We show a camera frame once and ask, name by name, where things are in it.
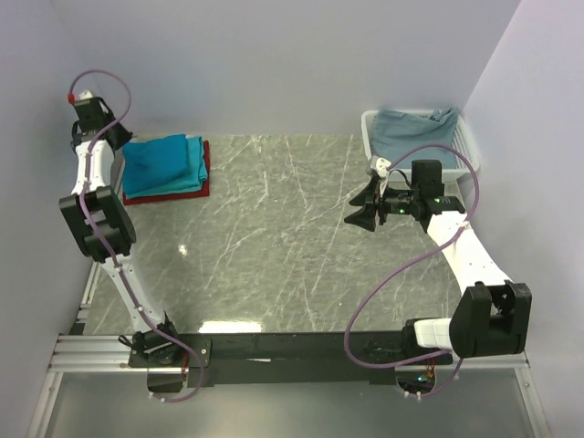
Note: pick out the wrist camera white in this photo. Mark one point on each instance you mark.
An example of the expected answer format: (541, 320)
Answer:
(83, 98)
(379, 173)

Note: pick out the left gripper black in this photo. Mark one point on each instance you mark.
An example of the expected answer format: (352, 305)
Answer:
(125, 135)

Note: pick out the folded light teal t shirt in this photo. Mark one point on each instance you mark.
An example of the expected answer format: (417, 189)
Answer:
(169, 165)

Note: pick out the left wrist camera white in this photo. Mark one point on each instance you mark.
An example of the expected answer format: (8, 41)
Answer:
(83, 98)

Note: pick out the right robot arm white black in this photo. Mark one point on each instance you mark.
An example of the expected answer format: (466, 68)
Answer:
(491, 318)

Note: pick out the grey blue t shirt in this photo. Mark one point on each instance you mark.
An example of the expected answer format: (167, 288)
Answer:
(396, 132)

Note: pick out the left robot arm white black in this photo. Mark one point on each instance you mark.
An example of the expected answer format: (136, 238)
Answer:
(101, 226)

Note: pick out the white plastic basket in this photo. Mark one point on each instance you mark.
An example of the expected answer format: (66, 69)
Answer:
(463, 142)

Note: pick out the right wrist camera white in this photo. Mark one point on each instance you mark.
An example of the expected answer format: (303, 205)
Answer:
(379, 173)

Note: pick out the aluminium rail frame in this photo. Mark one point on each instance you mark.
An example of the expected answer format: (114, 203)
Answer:
(267, 251)

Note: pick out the folded red t shirt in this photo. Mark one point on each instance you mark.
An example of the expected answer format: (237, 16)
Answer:
(182, 196)

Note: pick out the black base beam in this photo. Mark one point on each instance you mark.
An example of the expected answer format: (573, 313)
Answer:
(250, 358)

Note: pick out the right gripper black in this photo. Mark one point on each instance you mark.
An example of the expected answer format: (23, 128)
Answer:
(365, 217)

